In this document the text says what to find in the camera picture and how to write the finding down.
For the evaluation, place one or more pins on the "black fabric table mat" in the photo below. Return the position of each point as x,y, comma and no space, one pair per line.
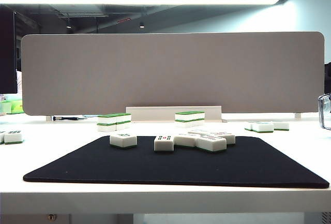
165,167

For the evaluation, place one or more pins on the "five bamboo mahjong tile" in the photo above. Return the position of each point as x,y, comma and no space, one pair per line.
163,146
230,138
210,145
184,141

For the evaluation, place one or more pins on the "green printed box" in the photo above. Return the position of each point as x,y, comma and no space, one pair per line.
5,108
17,107

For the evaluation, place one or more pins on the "dark background device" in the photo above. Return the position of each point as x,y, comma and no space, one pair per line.
328,79

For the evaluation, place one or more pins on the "bird print mahjong tile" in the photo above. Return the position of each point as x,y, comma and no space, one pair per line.
123,142

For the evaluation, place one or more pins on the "white divider foot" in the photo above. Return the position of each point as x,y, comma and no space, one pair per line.
297,115
48,118

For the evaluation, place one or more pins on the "clear plastic container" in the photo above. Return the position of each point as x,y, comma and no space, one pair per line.
320,110

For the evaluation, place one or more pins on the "red and green bamboo tile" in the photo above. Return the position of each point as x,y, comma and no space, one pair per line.
281,126

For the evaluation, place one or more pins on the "seven bamboo mahjong tile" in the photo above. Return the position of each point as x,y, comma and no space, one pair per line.
1,137

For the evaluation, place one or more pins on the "black computer monitor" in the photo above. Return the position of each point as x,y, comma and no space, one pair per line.
7,53

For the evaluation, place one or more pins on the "six bamboo mahjong tile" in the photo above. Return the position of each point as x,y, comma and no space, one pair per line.
13,138
262,128

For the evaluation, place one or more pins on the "grey felt desk divider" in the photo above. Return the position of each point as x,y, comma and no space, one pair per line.
165,74

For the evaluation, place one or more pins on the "black precision screwdriver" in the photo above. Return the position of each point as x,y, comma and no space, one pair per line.
64,118

